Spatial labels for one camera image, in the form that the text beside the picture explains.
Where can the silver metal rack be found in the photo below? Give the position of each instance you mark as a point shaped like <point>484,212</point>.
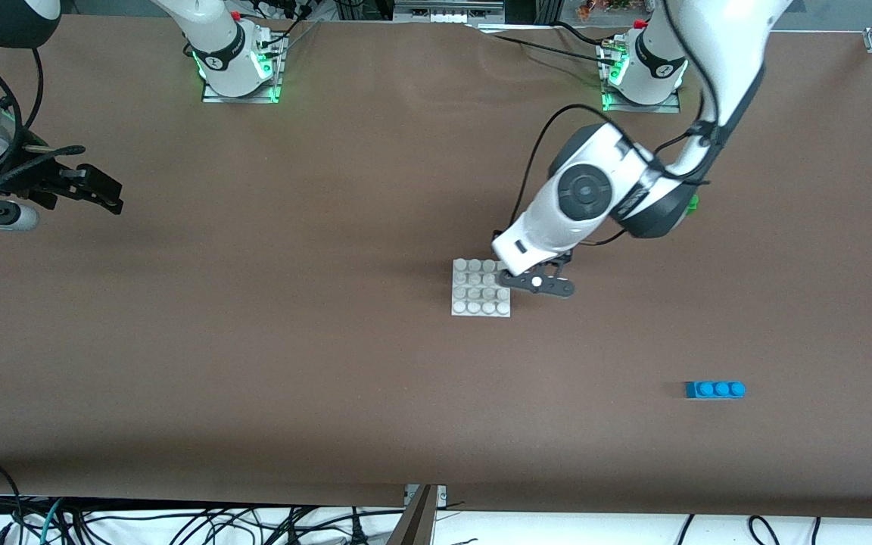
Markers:
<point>443,14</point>

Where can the white studded base plate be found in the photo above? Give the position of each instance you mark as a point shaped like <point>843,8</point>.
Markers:
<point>474,295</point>

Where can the silver table edge bracket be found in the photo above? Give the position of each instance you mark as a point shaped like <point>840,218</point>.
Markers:
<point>440,493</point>

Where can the green two-stud block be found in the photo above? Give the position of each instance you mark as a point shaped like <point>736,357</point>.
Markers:
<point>692,204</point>

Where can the blue three-stud block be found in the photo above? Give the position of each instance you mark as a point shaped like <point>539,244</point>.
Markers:
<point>714,390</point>

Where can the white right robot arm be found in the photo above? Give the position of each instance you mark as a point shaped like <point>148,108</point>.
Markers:
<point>216,38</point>

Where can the dark metal post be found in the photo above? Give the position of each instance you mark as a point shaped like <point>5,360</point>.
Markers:
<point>417,522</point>

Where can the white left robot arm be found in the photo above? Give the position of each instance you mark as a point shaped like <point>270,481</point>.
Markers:
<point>716,45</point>

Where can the small orange red objects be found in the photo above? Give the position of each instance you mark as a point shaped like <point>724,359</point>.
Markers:
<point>602,6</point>

